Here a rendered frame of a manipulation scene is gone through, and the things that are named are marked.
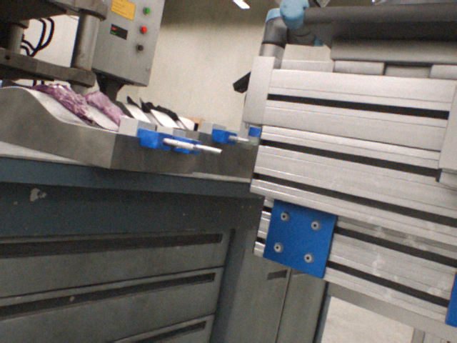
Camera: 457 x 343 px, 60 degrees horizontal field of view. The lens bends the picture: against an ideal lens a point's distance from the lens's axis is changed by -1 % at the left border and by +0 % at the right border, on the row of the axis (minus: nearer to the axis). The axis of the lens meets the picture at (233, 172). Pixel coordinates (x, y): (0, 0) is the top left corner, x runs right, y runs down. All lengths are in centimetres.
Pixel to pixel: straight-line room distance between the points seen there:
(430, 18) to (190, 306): 79
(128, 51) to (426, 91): 148
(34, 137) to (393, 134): 54
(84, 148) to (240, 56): 811
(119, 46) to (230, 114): 679
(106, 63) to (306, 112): 133
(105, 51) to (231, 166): 94
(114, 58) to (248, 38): 708
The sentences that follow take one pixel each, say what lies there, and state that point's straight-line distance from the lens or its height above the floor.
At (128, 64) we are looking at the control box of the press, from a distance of 181.
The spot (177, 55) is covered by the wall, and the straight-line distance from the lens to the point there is 969.
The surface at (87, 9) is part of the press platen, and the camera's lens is 157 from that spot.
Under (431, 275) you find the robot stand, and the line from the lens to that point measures 50.
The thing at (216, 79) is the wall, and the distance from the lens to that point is 887.
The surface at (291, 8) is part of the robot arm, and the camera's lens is 109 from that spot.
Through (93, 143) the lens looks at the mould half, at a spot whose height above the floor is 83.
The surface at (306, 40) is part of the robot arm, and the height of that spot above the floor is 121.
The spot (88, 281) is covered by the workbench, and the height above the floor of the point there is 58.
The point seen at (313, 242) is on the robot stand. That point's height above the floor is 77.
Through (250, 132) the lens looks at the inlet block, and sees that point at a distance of 121.
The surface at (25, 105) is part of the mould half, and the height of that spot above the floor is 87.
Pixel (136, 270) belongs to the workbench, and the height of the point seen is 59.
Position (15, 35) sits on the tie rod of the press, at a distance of 219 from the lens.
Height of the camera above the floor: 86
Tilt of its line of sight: 3 degrees down
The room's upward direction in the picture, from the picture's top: 11 degrees clockwise
